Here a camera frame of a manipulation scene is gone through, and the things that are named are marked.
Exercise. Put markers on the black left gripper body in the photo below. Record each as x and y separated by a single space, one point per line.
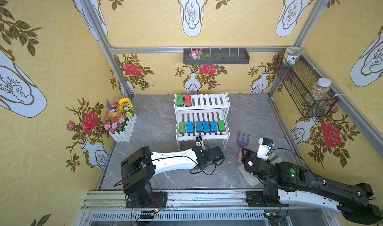
202 148

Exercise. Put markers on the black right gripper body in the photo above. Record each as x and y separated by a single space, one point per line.
250 159

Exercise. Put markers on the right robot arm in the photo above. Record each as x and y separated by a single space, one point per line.
287 184

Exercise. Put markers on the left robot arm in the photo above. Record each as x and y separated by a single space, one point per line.
139 168

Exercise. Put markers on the green eraser lower shelf right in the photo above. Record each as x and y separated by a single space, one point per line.
221 125

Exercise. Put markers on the green eraser lower shelf left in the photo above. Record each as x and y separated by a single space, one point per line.
182 127

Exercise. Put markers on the white wooden two-tier shelf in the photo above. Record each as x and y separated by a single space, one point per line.
205 107

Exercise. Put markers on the white gardening glove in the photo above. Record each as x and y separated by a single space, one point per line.
252 180

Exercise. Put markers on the blue eraser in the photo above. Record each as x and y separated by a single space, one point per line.
198 126
189 127
213 126
206 128

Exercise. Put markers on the flower bouquet in white planter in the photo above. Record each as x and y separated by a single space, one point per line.
121 120

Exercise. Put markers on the clear jar white lid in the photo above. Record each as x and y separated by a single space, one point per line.
320 89

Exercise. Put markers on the jar with patterned label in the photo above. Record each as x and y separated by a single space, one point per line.
291 55

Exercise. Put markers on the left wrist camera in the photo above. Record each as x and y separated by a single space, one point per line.
199 142

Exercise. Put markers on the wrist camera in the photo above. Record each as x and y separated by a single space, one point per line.
199 142
265 146

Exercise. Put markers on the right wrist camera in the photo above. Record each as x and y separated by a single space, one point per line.
265 146

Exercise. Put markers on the purple garden fork pink handle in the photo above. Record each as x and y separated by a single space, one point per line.
242 141

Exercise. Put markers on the black wire wall basket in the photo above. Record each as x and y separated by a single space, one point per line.
298 81

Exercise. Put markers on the grey wall tray with flowers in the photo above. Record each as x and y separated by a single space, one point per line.
215 55

